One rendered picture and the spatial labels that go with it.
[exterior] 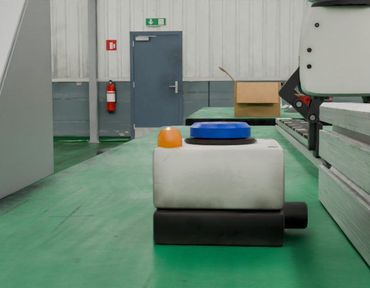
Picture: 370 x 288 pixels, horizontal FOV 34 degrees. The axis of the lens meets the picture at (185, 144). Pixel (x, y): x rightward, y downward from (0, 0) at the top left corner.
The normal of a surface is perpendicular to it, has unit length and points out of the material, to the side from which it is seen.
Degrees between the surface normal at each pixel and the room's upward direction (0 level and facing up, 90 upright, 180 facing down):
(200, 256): 0
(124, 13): 90
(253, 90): 64
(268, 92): 69
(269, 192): 90
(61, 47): 90
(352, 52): 92
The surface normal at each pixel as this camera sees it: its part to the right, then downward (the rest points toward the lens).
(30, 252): 0.00, -1.00
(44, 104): 1.00, 0.00
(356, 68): -0.07, 0.15
